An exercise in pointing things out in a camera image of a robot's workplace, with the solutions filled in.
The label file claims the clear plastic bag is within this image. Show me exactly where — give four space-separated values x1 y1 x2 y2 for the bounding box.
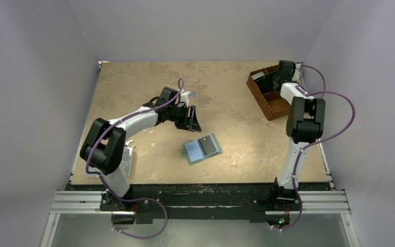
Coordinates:
84 139 135 178

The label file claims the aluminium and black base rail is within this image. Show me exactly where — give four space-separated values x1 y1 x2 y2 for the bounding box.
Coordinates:
51 183 350 225

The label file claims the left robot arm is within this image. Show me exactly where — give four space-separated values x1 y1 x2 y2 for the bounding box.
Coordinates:
80 87 202 210

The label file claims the black credit card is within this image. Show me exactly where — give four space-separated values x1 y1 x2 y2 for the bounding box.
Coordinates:
198 135 218 156

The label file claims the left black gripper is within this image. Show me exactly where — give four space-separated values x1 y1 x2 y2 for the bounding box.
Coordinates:
167 104 201 132

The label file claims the brown woven divided basket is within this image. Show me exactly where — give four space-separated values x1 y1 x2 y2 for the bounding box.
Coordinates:
246 65 290 121

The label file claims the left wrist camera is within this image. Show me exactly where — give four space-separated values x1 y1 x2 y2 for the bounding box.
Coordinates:
183 90 196 99

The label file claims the green card holder wallet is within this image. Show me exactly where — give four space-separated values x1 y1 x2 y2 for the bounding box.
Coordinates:
181 133 223 165

